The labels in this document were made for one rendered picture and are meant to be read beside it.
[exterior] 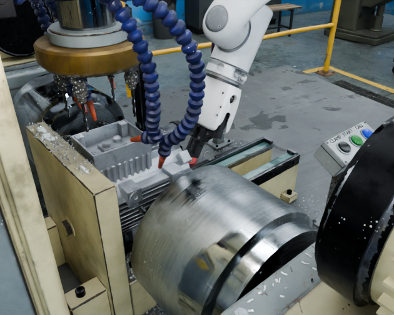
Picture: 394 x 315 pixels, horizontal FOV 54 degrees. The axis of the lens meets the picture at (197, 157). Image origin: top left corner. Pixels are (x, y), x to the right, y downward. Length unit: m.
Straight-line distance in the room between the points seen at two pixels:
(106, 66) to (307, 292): 0.42
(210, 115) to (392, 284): 0.54
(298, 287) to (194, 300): 0.14
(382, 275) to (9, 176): 0.40
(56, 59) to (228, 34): 0.30
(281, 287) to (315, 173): 0.89
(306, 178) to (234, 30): 0.69
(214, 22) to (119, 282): 0.50
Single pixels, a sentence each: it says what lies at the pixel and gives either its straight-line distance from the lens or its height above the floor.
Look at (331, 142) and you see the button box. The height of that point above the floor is 1.08.
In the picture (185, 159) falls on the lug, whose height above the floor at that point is 1.08.
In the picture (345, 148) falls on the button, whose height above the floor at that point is 1.07.
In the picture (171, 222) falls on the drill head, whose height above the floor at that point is 1.14.
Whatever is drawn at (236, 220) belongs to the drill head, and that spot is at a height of 1.16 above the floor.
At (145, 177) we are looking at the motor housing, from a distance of 0.77.
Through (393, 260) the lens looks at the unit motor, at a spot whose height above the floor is 1.29.
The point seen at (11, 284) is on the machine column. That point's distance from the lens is 0.59.
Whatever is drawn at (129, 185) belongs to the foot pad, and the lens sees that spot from 0.74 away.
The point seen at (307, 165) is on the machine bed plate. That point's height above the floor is 0.80.
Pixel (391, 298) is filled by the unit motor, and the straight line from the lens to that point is 0.34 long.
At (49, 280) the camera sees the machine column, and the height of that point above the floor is 1.06.
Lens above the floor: 1.50
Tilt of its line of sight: 31 degrees down
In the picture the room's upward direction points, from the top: straight up
